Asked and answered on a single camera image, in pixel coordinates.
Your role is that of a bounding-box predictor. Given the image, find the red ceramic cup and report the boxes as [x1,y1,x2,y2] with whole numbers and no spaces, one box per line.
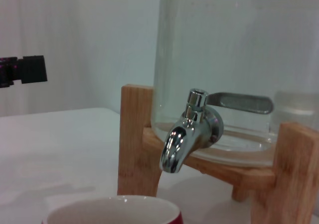
[40,195,188,224]

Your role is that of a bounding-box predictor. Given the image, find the glass water dispenser jar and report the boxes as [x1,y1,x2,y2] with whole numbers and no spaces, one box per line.
[152,0,319,167]

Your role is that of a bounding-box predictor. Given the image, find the wooden dispenser stand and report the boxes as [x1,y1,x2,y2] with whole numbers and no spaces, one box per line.
[117,84,319,224]

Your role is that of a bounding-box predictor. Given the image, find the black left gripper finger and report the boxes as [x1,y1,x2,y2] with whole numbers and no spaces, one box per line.
[0,55,48,89]

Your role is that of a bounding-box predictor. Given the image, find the chrome faucet with lever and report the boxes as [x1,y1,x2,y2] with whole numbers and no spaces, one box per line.
[159,88,274,174]

